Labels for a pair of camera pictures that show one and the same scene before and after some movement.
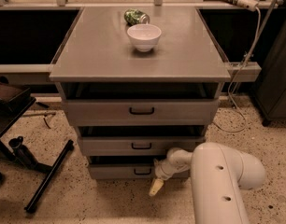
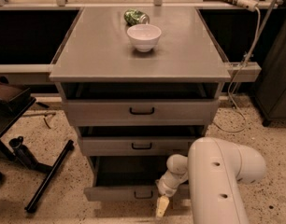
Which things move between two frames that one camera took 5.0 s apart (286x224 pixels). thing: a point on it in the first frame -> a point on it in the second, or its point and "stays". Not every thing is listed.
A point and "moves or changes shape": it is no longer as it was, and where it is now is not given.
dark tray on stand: x=7 y=112 stays
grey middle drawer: x=136 y=146 stays
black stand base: x=23 y=154 stays
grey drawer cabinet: x=137 y=82 stays
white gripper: x=162 y=171 -> x=165 y=189
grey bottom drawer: x=121 y=171 moves or changes shape
